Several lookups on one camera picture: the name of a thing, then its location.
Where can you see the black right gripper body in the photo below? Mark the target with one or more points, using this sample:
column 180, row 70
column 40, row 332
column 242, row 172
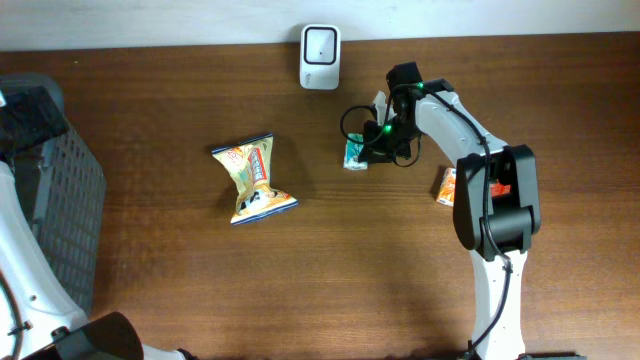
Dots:
column 393, row 144

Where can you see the orange small carton box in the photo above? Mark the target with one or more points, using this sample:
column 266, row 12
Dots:
column 446, row 192

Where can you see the white barcode scanner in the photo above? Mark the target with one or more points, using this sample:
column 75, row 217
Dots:
column 320, row 56

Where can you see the yellow snack bag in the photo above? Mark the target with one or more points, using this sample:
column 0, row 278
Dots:
column 249, row 166

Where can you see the red snack bag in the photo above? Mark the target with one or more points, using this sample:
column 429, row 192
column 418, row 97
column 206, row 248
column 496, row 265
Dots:
column 498, row 189

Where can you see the teal tissue packet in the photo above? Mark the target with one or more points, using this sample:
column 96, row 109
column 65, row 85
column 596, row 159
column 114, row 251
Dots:
column 353, row 150

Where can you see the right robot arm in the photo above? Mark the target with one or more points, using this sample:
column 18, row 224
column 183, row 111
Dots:
column 496, row 210

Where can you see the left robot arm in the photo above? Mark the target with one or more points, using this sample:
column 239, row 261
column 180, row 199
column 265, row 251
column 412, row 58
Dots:
column 39, row 320

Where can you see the grey plastic mesh basket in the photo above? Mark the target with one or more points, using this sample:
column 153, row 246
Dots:
column 60, row 184

